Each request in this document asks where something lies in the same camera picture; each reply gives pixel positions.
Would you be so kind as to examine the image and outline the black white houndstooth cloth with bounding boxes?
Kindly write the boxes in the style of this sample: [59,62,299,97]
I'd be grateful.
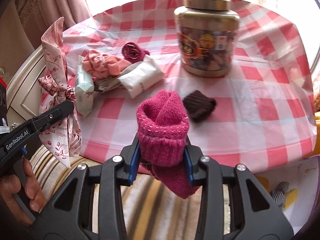
[270,181,290,207]

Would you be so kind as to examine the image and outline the pink left curtain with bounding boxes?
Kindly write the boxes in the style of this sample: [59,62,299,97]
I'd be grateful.
[14,0,91,48]

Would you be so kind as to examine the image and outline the dark red rolled sock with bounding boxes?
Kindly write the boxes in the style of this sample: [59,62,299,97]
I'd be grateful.
[121,42,150,63]

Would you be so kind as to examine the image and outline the grey beige cloth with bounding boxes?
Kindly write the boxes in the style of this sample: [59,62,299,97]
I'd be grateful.
[93,61,141,93]

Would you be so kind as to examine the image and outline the mint green wipes pack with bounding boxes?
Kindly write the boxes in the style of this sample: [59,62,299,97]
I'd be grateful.
[74,56,94,118]

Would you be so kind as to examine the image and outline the purple white storage box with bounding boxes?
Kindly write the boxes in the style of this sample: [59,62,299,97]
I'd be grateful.
[255,155,319,233]

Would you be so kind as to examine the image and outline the yellow sponge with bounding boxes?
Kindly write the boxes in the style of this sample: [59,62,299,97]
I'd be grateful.
[283,188,298,210]

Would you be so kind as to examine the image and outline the magenta knitted sock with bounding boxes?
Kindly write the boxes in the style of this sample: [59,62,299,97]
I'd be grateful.
[136,90,199,199]

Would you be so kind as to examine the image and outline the dark brown sock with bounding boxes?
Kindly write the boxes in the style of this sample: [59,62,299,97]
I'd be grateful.
[182,90,217,123]

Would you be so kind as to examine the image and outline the striped sofa cushion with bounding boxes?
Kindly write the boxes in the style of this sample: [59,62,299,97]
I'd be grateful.
[30,144,231,240]

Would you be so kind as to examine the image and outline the red floral patterned cloth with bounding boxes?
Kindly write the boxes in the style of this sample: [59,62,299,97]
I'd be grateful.
[38,17,82,168]

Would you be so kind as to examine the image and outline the cream wooden cabinet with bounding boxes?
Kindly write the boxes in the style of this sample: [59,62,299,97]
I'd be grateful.
[7,46,46,129]

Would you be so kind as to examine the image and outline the white tissue pack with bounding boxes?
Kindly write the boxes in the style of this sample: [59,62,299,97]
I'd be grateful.
[118,55,164,99]

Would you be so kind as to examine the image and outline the left hand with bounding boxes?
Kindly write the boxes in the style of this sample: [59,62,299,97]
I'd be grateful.
[1,158,47,225]

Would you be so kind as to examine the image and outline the salmon pink cloth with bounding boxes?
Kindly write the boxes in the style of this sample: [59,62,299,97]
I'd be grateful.
[81,49,132,79]

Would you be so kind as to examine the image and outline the pink checkered tablecloth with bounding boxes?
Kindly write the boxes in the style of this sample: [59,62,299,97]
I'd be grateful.
[39,0,318,174]

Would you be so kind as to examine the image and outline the gold lidded snack jar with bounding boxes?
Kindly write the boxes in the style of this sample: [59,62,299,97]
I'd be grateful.
[174,0,240,77]

